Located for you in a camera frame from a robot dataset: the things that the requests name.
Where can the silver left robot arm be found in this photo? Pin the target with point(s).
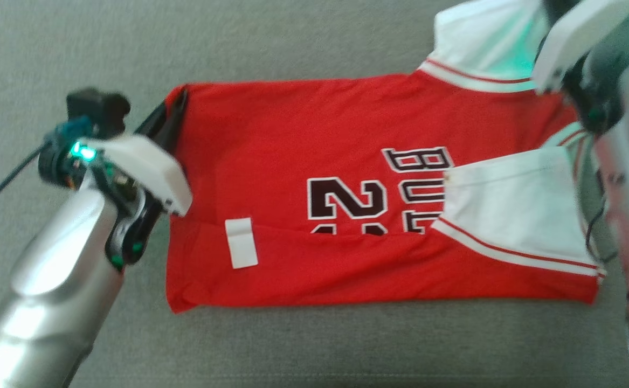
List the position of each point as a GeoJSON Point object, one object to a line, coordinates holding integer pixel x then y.
{"type": "Point", "coordinates": [50, 291]}

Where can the grey fabric sofa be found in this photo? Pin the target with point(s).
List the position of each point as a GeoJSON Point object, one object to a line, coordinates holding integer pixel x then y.
{"type": "Point", "coordinates": [319, 350]}

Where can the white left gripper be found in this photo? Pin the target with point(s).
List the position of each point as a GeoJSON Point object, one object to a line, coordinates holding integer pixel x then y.
{"type": "Point", "coordinates": [150, 167]}

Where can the red Bulls 23 jersey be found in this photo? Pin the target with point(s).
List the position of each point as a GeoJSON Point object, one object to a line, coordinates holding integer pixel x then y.
{"type": "Point", "coordinates": [292, 134]}

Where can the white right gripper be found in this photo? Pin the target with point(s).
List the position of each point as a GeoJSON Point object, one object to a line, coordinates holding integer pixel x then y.
{"type": "Point", "coordinates": [578, 43]}

